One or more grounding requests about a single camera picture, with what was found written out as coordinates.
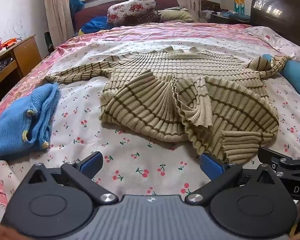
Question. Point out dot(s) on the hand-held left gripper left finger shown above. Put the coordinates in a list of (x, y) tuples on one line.
[(91, 164)]

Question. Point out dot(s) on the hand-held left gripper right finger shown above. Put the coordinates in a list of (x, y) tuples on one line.
[(210, 166)]

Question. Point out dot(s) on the beige striped ribbed sweater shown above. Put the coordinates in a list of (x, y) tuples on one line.
[(150, 90)]

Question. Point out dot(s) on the cherry print bed sheet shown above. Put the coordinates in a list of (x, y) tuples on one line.
[(85, 135)]

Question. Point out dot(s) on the light blue cloth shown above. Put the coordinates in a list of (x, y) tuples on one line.
[(296, 76)]

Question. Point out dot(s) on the blue knit garment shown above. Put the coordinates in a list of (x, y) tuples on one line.
[(17, 125)]

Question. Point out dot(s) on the dark wooden headboard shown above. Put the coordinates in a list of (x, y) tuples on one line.
[(280, 10)]

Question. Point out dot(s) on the wooden desk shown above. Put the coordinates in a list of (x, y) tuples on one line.
[(15, 60)]

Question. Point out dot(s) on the dark nightstand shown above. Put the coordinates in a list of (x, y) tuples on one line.
[(227, 18)]

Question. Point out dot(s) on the blue cloth near window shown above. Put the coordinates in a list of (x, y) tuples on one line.
[(96, 23)]

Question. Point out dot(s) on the pink striped bed cover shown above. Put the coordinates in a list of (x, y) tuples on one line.
[(145, 31)]

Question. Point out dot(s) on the orange toy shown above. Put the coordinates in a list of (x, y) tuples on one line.
[(9, 42)]

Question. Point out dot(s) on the maroon sofa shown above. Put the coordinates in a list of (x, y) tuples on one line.
[(90, 11)]

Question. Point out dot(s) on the olive green pillow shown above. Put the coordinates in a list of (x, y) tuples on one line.
[(176, 16)]

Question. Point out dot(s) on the floral red white pillow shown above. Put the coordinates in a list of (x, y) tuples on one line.
[(131, 8)]

